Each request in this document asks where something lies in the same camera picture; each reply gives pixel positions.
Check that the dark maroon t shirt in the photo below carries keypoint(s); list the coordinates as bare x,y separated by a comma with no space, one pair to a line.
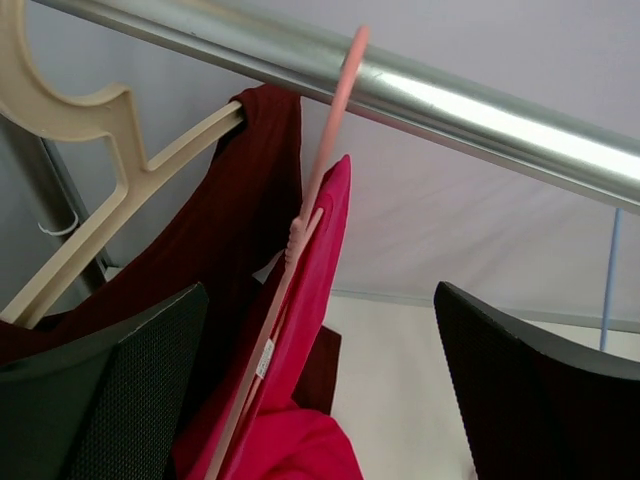
234,223

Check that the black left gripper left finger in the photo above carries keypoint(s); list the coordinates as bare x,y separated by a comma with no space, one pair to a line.
104,406

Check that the pink thin hanger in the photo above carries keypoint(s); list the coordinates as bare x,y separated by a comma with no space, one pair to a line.
301,231

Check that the light blue thin hanger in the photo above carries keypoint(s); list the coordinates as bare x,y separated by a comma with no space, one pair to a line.
610,280

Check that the magenta pink t shirt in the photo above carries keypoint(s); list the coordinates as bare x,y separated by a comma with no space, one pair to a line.
275,437

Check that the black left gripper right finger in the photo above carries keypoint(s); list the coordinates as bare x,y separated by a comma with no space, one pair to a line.
535,405

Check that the silver clothes rack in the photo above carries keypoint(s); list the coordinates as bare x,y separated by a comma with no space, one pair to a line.
390,89

